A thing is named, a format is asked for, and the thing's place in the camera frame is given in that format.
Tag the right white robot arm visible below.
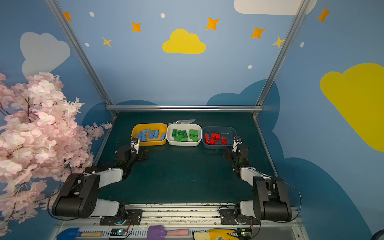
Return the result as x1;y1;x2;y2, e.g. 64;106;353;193
224;144;293;223

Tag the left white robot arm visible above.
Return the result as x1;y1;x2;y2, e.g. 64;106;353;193
51;146;149;221

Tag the yellow plastic bin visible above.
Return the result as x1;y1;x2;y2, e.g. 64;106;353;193
131;123;168;147

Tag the teal plastic bin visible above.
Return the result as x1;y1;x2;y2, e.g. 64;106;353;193
202;126;237;149

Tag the white plastic bin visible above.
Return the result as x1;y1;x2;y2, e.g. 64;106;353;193
166;124;202;147

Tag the green circuit board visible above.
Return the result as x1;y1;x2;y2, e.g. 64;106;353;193
109;229;128;239

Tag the purple toy shovel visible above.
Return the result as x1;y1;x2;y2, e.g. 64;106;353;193
147;226;189;240

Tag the pink cherry blossom tree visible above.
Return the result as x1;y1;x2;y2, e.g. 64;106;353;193
1;72;112;236

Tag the blue toy shovel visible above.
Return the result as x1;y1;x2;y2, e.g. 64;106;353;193
56;228;103;240

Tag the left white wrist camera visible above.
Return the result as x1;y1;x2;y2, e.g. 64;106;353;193
130;137;140;155

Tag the horizontal metal frame bar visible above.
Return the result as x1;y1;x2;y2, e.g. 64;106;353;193
106;105;263;112

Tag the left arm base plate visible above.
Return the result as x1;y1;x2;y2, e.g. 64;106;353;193
100;209;143;226

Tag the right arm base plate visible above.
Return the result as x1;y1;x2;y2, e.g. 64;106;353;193
218;207;253;225

